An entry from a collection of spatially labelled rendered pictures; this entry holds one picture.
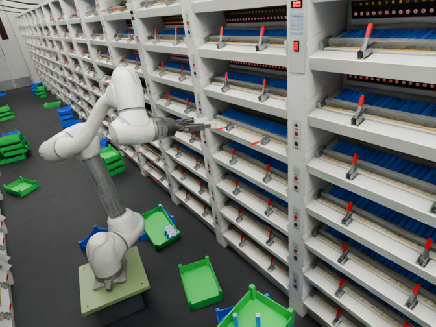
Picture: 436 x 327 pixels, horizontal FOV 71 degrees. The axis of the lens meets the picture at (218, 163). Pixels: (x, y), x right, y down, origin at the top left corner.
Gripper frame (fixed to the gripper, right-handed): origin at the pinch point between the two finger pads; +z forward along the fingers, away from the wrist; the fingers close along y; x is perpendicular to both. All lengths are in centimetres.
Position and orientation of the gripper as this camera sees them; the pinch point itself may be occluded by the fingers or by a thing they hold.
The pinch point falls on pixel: (205, 122)
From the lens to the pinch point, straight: 135.9
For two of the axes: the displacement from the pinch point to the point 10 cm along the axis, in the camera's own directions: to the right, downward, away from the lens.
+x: 0.5, -9.3, -3.5
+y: 5.8, 3.2, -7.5
